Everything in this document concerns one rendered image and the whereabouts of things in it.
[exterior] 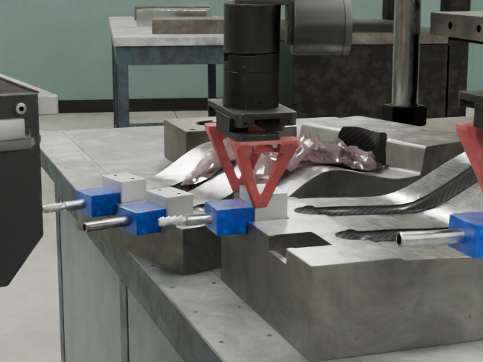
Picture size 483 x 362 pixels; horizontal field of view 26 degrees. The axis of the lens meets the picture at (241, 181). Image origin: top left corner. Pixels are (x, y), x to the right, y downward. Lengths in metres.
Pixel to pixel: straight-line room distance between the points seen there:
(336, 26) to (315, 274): 0.26
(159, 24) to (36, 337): 2.25
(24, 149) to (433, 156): 0.69
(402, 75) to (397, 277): 1.45
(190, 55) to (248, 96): 3.95
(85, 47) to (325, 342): 7.29
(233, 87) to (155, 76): 7.16
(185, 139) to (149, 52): 3.22
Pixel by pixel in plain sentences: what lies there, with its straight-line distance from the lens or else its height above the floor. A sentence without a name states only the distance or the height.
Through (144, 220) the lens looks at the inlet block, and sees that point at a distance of 1.21.
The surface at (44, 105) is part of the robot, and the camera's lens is 0.88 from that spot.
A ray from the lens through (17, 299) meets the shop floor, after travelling 3.73.
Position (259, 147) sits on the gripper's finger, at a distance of 1.04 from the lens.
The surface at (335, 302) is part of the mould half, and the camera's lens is 0.94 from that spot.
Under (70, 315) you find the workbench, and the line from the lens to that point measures 2.16.
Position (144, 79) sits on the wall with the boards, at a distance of 8.20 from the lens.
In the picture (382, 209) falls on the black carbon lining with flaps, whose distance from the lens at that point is 1.17.
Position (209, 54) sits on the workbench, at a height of 0.72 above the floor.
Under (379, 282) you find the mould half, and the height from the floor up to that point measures 0.87.
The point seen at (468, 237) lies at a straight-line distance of 0.85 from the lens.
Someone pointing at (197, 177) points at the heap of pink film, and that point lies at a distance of 1.39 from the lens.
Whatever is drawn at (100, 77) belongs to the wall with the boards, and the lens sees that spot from 8.19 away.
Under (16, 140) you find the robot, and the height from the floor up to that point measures 1.01.
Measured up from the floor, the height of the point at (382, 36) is 0.77.
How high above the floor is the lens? 1.15
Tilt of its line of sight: 12 degrees down
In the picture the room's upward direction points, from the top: straight up
